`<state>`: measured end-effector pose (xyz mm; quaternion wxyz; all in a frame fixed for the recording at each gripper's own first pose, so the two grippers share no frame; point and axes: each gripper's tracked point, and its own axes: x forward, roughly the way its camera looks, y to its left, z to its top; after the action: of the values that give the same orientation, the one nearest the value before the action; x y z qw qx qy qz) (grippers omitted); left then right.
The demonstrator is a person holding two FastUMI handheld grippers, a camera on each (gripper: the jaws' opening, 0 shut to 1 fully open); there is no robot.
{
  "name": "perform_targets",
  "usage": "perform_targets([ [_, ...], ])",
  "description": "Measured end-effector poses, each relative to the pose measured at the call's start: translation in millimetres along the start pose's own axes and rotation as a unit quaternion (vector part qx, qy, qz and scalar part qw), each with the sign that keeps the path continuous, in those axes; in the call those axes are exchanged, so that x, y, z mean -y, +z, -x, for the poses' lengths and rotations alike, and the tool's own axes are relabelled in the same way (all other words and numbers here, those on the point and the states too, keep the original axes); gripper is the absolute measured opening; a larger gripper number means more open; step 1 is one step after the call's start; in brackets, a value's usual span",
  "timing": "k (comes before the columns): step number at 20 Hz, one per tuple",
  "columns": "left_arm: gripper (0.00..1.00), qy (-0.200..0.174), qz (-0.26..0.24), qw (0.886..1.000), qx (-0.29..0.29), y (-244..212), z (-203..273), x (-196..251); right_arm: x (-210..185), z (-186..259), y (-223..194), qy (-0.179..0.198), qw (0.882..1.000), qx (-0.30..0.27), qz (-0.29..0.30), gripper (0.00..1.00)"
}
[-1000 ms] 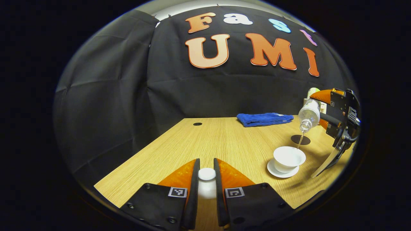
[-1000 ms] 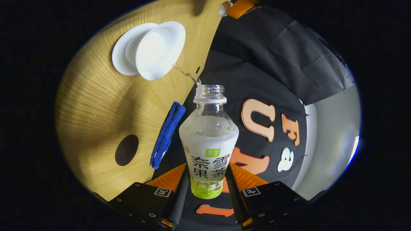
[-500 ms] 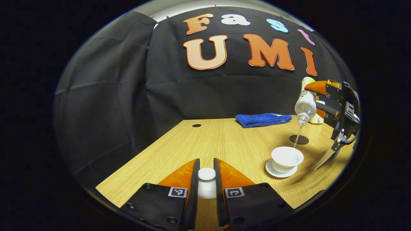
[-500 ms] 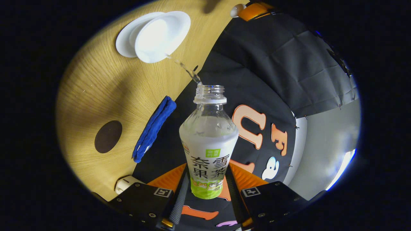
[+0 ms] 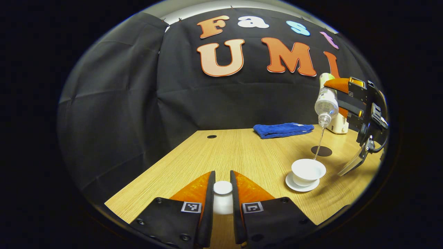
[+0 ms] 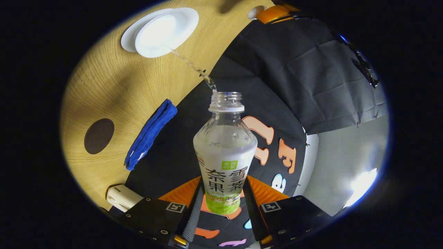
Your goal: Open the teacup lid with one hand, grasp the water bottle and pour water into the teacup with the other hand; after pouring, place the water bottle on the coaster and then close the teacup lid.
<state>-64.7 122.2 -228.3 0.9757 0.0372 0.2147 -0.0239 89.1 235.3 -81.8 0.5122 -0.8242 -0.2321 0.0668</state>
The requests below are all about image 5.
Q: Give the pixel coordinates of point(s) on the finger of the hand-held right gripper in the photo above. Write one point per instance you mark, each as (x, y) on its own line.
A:
(351, 107)
(356, 90)

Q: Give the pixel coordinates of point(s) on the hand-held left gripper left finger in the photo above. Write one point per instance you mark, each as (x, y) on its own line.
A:
(209, 207)

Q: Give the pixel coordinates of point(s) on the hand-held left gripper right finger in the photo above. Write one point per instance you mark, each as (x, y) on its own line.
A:
(237, 207)

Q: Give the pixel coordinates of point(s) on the clear water bottle green label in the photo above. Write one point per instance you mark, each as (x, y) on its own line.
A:
(325, 103)

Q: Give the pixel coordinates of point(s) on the dark round coaster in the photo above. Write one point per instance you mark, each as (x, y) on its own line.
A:
(324, 151)

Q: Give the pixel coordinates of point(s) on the white teacup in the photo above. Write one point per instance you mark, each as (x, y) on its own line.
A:
(308, 173)

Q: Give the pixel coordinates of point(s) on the white toaster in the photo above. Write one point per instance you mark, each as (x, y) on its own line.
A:
(337, 126)

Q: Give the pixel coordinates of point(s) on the white saucer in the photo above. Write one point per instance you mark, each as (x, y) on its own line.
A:
(293, 186)

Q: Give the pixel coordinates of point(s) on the blue towel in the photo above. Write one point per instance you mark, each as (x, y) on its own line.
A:
(283, 130)

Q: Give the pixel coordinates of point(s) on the black backdrop cloth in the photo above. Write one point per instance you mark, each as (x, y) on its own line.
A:
(207, 103)

